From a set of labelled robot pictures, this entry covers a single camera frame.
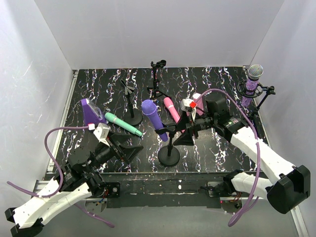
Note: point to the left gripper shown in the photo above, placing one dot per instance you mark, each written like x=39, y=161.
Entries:
x=116, y=148

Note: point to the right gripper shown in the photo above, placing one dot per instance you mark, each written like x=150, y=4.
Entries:
x=190, y=128

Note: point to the round base stand front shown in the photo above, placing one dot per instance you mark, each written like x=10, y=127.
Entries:
x=169, y=155

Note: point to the round base stand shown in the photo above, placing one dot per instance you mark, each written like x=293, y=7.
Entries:
x=169, y=155
x=133, y=117

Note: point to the purple plastic microphone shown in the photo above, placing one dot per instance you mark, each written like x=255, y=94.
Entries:
x=150, y=110

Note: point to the glitter purple microphone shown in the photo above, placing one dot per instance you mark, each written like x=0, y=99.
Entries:
x=254, y=73

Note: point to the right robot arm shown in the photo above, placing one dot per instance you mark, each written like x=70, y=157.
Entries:
x=285, y=185

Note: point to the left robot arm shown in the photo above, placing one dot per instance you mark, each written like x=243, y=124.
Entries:
x=80, y=179

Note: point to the black tripod mic stand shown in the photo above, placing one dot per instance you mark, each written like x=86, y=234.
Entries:
x=156, y=92

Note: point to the teal green microphone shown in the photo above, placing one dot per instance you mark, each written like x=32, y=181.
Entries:
x=114, y=119

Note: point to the pink microphone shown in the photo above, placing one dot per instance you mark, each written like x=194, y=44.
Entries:
x=170, y=106

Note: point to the pink metronome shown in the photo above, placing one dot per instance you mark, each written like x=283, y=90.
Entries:
x=199, y=103

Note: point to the purple metronome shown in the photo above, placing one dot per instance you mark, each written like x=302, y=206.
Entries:
x=91, y=113

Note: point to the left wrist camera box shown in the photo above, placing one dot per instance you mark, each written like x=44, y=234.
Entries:
x=101, y=132

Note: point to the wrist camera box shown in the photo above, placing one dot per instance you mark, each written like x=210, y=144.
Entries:
x=188, y=105
x=101, y=132

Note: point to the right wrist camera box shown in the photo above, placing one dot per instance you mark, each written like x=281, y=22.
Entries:
x=188, y=105

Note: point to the shock mount tripod stand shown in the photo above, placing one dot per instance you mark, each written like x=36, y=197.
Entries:
x=269, y=90

